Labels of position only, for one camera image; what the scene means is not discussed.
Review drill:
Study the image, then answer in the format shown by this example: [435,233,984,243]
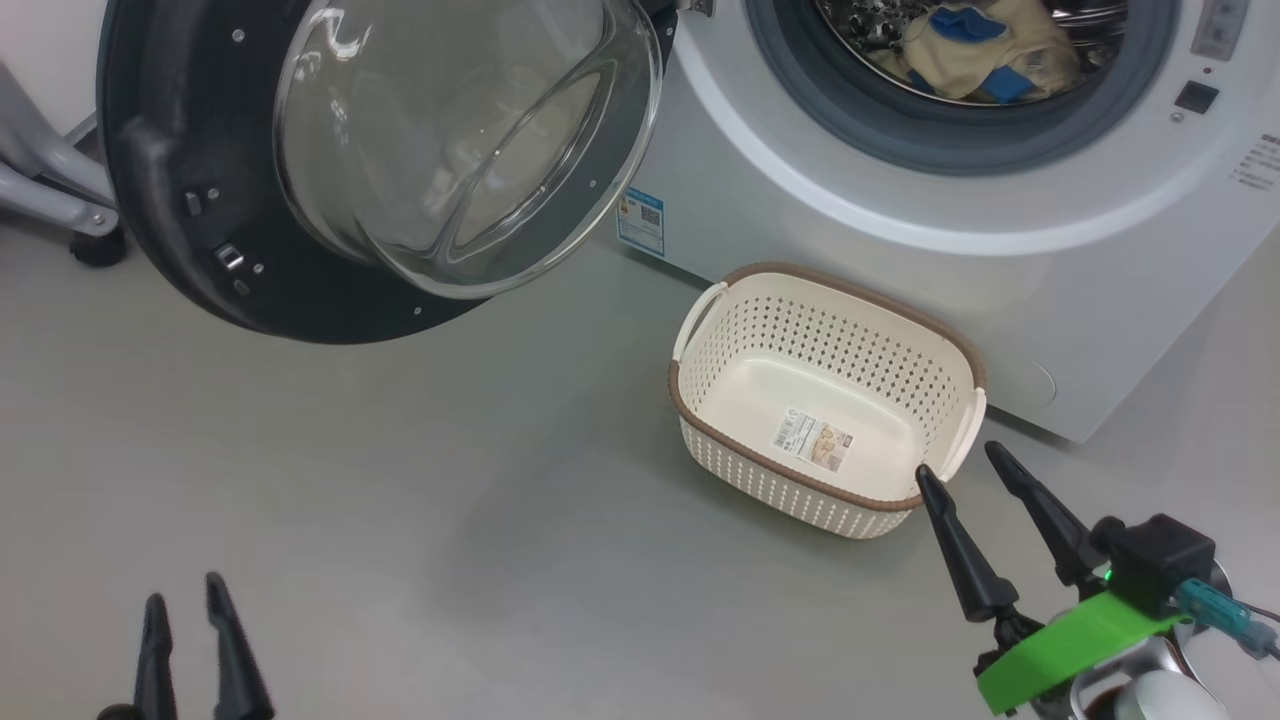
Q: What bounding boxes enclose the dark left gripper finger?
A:
[133,593,179,720]
[205,571,277,720]

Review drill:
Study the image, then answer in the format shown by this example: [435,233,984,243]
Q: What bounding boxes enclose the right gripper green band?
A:
[916,440,1188,716]

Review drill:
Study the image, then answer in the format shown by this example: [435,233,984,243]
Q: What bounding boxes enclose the round black glass washer door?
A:
[97,0,666,346]

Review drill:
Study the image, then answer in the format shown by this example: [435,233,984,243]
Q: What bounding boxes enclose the cream garment blue cuffs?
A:
[900,0,1036,106]

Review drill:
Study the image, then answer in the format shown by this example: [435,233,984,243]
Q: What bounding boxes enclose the printed product label in basket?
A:
[770,408,856,471]

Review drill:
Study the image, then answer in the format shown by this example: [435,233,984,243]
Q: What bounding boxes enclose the cream perforated basket brown rim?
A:
[668,262,989,541]

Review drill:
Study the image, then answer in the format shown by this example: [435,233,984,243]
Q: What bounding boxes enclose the white front-load washing machine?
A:
[618,0,1280,444]

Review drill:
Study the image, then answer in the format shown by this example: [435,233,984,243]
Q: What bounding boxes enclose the blue energy label sticker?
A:
[616,187,666,258]

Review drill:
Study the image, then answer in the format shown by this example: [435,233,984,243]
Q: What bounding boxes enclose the teal right camera cable plug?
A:
[1175,578,1280,661]

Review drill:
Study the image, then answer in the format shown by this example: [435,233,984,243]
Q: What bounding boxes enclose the grey metal frame black caster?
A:
[0,60,128,268]

